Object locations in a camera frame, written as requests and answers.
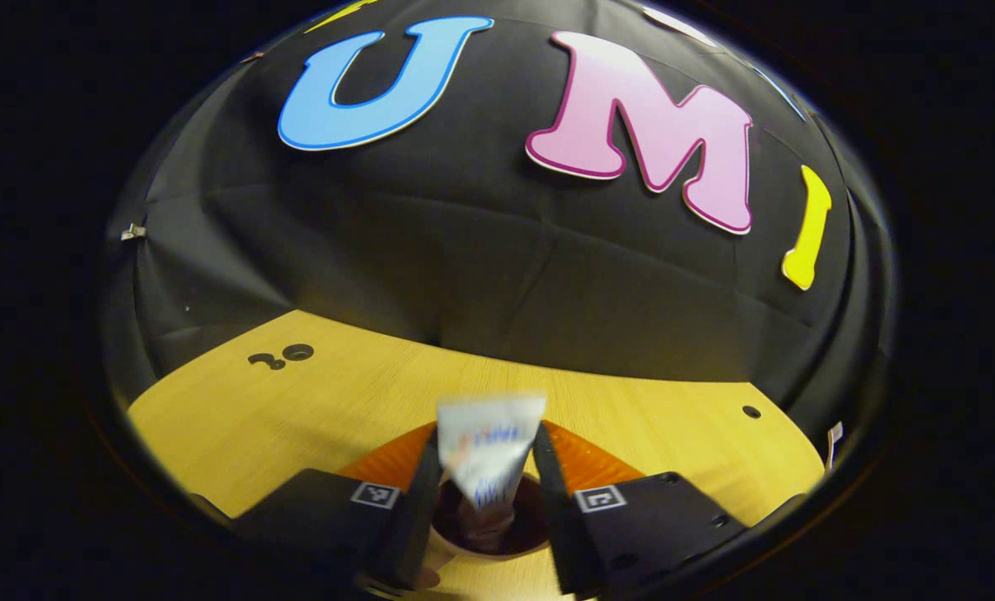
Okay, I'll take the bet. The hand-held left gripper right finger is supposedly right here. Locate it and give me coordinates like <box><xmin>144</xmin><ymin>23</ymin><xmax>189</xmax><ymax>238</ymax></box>
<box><xmin>533</xmin><ymin>420</ymin><xmax>750</xmax><ymax>598</ymax></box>

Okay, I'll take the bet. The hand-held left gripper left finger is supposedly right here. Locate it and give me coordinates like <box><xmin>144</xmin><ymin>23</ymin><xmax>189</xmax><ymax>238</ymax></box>
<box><xmin>229</xmin><ymin>422</ymin><xmax>444</xmax><ymax>589</ymax></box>

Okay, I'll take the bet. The beige cup with wooden handle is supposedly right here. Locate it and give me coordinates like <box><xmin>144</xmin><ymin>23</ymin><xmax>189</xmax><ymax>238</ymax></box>
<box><xmin>414</xmin><ymin>472</ymin><xmax>553</xmax><ymax>589</ymax></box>

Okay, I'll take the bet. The white toothpaste tube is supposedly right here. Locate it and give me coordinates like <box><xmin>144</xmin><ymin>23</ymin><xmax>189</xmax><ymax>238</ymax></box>
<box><xmin>437</xmin><ymin>392</ymin><xmax>548</xmax><ymax>512</ymax></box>

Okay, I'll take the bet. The wooden desktop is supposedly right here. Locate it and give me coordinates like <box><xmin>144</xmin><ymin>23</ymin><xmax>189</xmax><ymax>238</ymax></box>
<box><xmin>128</xmin><ymin>310</ymin><xmax>826</xmax><ymax>601</ymax></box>

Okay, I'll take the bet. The black backdrop cloth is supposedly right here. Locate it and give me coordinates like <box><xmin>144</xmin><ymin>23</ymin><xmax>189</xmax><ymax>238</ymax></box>
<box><xmin>101</xmin><ymin>0</ymin><xmax>895</xmax><ymax>418</ymax></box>

